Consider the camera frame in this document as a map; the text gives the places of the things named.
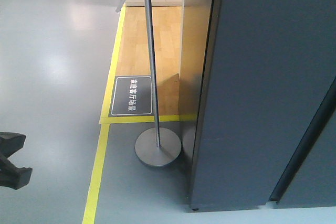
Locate dark floor label sign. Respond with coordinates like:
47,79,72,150
110,76,153,116

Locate grey sign stand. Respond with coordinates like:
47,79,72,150
114,0,182,168

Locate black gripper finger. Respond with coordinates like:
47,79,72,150
1,154,33,189
1,132,26,158

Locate yellow floor tape line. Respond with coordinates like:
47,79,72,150
0,0,197,224

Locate dark grey fridge door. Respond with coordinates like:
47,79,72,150
269,82,335,208

